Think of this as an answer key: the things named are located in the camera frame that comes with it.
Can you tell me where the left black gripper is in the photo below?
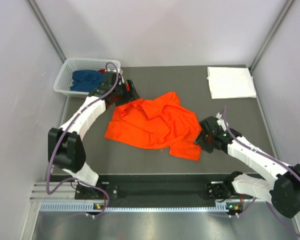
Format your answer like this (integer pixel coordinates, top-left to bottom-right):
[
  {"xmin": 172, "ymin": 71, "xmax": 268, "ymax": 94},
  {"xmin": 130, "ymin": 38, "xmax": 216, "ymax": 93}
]
[{"xmin": 112, "ymin": 78, "xmax": 139, "ymax": 107}]

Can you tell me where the orange t-shirt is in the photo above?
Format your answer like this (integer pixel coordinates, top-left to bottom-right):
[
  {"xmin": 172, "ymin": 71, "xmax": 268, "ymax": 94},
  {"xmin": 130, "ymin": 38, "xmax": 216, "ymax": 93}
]
[{"xmin": 104, "ymin": 92, "xmax": 201, "ymax": 161}]

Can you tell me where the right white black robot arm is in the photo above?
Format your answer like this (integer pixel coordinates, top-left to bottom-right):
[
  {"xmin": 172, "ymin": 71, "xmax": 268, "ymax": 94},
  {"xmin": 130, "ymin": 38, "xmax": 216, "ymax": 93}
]
[{"xmin": 194, "ymin": 114, "xmax": 300, "ymax": 219}]

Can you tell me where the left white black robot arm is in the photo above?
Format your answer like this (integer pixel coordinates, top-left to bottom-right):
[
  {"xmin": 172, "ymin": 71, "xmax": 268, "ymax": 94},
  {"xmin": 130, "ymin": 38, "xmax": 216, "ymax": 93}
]
[{"xmin": 48, "ymin": 71, "xmax": 140, "ymax": 199}]

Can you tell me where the blue t-shirt in basket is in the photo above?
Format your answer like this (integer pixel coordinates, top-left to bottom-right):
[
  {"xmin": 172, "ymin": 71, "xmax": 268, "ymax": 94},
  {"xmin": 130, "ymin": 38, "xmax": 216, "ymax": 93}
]
[{"xmin": 69, "ymin": 70, "xmax": 104, "ymax": 93}]

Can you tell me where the white folded t-shirt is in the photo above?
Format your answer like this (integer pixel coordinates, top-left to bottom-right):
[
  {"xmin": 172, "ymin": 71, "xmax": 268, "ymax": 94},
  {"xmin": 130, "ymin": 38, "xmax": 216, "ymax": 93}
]
[{"xmin": 207, "ymin": 66, "xmax": 257, "ymax": 99}]

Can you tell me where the white plastic basket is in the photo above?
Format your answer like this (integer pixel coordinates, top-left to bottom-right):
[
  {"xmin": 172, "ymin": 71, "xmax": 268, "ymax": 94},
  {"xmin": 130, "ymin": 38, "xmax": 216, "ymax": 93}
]
[{"xmin": 52, "ymin": 57, "xmax": 122, "ymax": 98}]

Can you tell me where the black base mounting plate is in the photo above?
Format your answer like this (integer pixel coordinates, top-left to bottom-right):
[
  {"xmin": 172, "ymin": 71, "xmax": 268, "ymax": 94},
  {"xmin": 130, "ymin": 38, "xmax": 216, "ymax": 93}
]
[{"xmin": 73, "ymin": 181, "xmax": 256, "ymax": 208}]

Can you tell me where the grey slotted cable duct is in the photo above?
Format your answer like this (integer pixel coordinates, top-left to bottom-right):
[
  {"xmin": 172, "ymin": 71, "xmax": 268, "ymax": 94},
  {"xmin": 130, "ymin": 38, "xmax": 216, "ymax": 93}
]
[{"xmin": 40, "ymin": 201, "xmax": 242, "ymax": 213}]

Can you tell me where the aluminium frame rail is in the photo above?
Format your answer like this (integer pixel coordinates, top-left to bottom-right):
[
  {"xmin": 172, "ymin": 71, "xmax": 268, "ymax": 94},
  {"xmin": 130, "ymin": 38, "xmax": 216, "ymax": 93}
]
[{"xmin": 30, "ymin": 182, "xmax": 77, "ymax": 201}]

